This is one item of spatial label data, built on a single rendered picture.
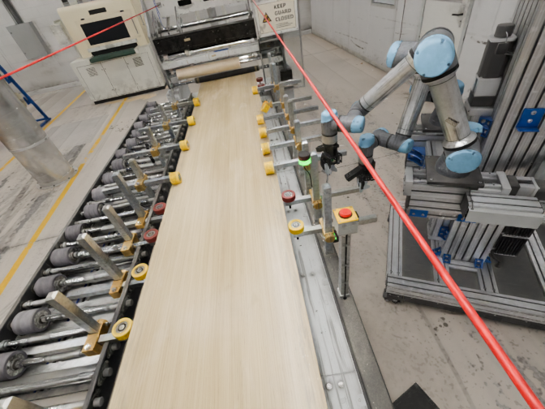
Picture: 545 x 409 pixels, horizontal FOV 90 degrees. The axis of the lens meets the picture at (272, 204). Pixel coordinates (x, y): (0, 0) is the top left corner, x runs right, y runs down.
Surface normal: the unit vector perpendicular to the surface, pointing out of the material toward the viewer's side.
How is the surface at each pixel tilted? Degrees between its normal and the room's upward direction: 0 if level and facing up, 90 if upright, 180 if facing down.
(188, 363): 0
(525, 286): 0
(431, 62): 83
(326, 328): 0
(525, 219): 90
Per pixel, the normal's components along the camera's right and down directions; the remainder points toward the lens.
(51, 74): 0.18, 0.63
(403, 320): -0.15, -0.74
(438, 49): -0.49, 0.55
